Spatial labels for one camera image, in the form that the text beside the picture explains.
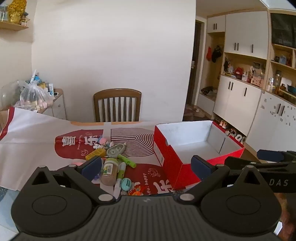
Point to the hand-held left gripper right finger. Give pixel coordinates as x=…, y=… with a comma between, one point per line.
x=201, y=168

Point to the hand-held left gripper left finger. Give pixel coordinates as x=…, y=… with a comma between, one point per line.
x=92, y=166

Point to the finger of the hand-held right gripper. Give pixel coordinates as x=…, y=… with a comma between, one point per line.
x=269, y=155
x=235, y=161

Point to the small spice jar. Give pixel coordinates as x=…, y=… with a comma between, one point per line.
x=109, y=171

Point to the small white toy figure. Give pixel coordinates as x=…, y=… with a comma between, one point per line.
x=98, y=146

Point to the grey correction tape dispenser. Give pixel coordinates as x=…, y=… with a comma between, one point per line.
x=114, y=150

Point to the pink-haired toy figure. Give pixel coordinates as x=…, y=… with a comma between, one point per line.
x=104, y=141

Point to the white pen with green label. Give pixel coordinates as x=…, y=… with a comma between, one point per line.
x=120, y=176

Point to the red cardboard box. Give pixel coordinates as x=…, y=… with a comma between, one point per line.
x=196, y=136

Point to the green highlighter pen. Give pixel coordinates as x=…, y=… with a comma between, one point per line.
x=126, y=160

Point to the small teal round case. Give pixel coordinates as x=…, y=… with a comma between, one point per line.
x=126, y=184

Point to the small yellow box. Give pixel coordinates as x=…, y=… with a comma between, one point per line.
x=97, y=153

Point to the row of shoes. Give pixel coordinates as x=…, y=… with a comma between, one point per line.
x=231, y=133

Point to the white cardboard box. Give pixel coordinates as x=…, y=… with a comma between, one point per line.
x=34, y=139

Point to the white drawer cabinet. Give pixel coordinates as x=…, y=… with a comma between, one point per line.
x=59, y=106

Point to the pink mini drawer box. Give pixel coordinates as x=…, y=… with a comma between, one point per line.
x=257, y=80

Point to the brown wooden chair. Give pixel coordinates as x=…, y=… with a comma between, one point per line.
x=116, y=93

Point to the black item on bench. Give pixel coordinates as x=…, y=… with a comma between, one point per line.
x=207, y=90

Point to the white tube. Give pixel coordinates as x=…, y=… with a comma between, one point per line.
x=50, y=90

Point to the red box on shelf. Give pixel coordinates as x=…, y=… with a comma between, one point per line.
x=239, y=73

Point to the clear plastic bag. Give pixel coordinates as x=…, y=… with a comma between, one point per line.
x=34, y=97

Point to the dark wooden door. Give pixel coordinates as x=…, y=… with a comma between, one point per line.
x=196, y=69

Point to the black hanging bag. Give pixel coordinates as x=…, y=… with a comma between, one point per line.
x=216, y=54

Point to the red hanging hat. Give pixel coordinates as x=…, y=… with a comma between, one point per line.
x=209, y=53

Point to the clear glass dome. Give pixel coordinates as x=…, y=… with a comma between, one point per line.
x=7, y=95

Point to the dark chalkboard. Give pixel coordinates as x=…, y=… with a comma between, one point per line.
x=283, y=30

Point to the golden ornament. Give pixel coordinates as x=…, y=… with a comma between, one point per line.
x=15, y=11

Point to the white wall cabinet unit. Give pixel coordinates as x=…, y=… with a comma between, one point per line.
x=238, y=92

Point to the wooden wall shelf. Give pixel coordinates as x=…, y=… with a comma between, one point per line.
x=13, y=26

